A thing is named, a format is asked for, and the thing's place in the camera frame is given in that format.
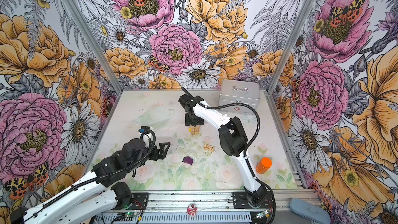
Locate wide plain wood block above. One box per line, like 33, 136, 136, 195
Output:
190, 126, 200, 132

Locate cartoon printed wood block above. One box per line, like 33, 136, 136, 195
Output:
203, 144, 215, 152

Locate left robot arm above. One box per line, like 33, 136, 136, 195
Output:
10, 126, 171, 224

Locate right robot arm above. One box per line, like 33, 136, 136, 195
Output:
178, 92, 271, 207

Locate purple wood block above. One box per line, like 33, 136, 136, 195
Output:
182, 156, 193, 165

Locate silver metal case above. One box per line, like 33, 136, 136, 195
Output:
219, 79, 260, 110

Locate small red pink toy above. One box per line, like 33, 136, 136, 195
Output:
187, 204, 198, 217

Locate orange bottle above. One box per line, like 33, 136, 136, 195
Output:
256, 157, 272, 174

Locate blue grey pad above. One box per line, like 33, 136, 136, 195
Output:
290, 198, 331, 224

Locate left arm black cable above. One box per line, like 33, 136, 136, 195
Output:
27, 125, 157, 215

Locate aluminium mounting rail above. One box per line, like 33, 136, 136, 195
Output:
94, 189, 321, 224

